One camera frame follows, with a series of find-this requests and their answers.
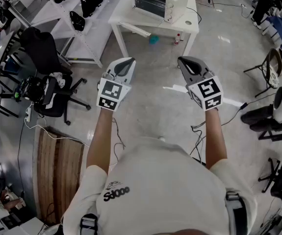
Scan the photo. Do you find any thin black cable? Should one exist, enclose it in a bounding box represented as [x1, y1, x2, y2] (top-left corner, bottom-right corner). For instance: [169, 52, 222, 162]
[110, 117, 127, 162]

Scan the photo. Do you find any crumpled white cloth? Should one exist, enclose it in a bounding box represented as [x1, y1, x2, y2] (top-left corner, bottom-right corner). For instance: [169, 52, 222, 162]
[48, 72, 66, 88]

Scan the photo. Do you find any black equipment with green light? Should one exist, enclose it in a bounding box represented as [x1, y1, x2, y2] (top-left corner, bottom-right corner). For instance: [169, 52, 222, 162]
[13, 76, 56, 105]

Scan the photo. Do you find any person's white shirt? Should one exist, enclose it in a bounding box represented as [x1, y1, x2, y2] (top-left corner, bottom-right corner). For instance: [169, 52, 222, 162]
[61, 136, 258, 235]

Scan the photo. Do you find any white cable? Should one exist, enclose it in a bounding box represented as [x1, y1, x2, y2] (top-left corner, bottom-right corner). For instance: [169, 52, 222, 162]
[24, 120, 90, 148]

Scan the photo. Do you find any white metal shelving rack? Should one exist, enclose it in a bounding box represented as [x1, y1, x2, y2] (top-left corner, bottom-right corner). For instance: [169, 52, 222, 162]
[0, 0, 122, 69]

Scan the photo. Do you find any black oven power cable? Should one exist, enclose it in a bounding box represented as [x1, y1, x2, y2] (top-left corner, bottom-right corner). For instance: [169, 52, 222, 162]
[185, 6, 203, 24]

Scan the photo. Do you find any black folding chair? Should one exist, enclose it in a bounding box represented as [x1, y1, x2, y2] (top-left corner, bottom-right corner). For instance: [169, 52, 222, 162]
[243, 48, 282, 98]

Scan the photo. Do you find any wooden board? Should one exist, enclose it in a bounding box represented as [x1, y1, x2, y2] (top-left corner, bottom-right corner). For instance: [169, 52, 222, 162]
[36, 127, 85, 225]

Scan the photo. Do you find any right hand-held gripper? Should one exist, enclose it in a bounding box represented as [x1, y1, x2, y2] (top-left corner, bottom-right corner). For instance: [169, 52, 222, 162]
[177, 56, 224, 112]

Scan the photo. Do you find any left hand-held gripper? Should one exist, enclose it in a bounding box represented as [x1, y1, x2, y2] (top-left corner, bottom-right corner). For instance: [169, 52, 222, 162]
[96, 57, 137, 112]

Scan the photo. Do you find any black office chair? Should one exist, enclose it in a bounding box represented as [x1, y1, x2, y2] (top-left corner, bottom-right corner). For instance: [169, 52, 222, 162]
[20, 26, 92, 126]

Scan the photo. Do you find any person's left forearm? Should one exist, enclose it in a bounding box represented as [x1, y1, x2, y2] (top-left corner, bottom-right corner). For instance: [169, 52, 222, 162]
[86, 106, 115, 175]

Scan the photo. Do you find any grey shoulder strap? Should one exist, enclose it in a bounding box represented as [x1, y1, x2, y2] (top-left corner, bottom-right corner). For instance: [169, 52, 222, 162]
[79, 212, 100, 235]
[225, 190, 249, 235]

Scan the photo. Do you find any person's right forearm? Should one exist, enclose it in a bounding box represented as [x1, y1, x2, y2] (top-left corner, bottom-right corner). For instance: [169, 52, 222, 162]
[204, 107, 229, 170]

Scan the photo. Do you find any glass toaster oven door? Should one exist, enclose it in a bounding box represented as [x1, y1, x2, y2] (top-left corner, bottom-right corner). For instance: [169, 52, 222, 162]
[119, 7, 167, 37]

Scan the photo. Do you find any white table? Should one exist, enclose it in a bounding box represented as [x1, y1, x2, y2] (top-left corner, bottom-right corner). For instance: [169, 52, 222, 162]
[108, 0, 200, 58]

